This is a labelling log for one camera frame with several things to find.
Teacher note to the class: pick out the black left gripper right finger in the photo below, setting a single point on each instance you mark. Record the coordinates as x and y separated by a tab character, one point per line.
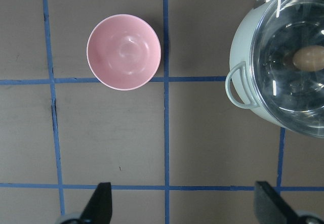
270	207

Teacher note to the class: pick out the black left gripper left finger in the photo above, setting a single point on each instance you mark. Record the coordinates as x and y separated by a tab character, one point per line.
97	210

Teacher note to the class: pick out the brown egg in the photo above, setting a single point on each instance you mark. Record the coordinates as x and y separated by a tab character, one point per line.
309	58

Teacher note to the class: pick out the glass pot lid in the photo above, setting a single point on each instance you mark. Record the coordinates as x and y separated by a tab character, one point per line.
294	98

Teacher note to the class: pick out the pale green cooking pot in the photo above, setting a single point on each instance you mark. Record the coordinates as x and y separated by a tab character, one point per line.
239	83

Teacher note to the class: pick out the pink bowl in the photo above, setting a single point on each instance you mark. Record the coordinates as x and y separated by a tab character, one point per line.
123	52

